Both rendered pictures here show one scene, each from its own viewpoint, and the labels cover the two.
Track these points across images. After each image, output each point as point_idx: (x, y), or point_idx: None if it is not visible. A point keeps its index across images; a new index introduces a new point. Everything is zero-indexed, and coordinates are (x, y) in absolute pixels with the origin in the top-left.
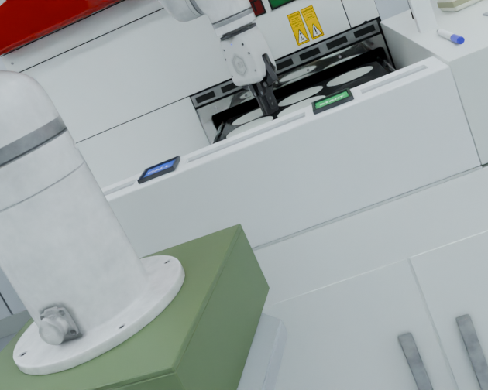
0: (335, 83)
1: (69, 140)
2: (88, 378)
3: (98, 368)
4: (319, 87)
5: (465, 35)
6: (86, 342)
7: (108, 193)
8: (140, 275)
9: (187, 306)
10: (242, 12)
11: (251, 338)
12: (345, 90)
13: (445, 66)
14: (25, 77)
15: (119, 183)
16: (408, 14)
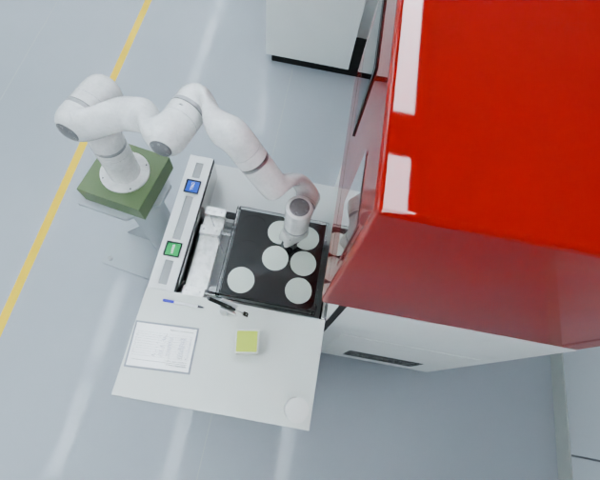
0: (294, 281)
1: (104, 159)
2: (91, 171)
3: (93, 173)
4: (302, 273)
5: (174, 307)
6: (104, 170)
7: (202, 168)
8: (116, 181)
9: (100, 192)
10: (285, 229)
11: (120, 210)
12: (177, 255)
13: (149, 286)
14: (95, 146)
15: (204, 171)
16: (303, 331)
